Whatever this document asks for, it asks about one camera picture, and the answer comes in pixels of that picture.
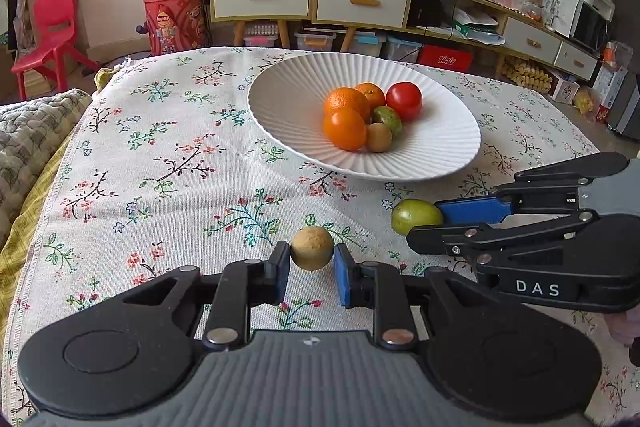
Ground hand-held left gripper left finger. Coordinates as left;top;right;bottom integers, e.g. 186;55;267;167
120;241;292;350

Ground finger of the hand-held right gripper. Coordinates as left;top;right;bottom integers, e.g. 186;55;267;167
406;212;601;268
434;152;630;226

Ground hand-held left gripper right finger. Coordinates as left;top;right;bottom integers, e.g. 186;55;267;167
332;243;485;350

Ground green jujube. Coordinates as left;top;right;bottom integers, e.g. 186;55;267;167
391;199;444;236
371;105;404;138

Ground small brown fruit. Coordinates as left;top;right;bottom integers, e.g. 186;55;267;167
290;226;335;271
366;123;393;154

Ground red tomato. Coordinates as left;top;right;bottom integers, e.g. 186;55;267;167
385;82;423;122

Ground orange tomato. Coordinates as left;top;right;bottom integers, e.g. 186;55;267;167
322;107;368;152

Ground orange mandarin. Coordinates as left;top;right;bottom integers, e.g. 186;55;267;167
323;87;372;122
354;82;387;109

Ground white ribbed plate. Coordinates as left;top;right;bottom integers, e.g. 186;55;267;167
246;53;482;182

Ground yellow bead rack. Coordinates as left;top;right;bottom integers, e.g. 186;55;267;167
501;57;553;94

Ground floral tablecloth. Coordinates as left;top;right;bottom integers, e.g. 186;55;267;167
0;46;640;427

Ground red cardboard box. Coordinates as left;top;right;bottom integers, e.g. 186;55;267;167
417;44;473;72

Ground clear plastic storage box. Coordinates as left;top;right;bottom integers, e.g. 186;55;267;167
386;37;423;64
294;28;337;52

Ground stack of papers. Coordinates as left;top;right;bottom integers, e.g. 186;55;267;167
450;9;506;45

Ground blue lid storage box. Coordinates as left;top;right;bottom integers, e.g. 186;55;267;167
345;32;387;58

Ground black box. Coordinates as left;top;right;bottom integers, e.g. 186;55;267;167
407;0;446;28

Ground small black oven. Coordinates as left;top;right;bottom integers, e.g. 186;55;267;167
570;0;613;52

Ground white printed carton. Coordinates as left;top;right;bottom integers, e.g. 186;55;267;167
542;0;581;38

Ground clear storage box pink contents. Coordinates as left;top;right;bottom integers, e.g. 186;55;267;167
243;22;279;48

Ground yellow checked sheet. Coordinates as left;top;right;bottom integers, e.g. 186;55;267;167
0;137;76;358

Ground red bucket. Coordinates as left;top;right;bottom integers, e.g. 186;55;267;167
142;0;212;58

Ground grey quilted blanket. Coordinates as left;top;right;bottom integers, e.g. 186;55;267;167
0;89;93;248

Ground red plastic chair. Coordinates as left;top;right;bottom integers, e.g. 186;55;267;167
10;0;101;102

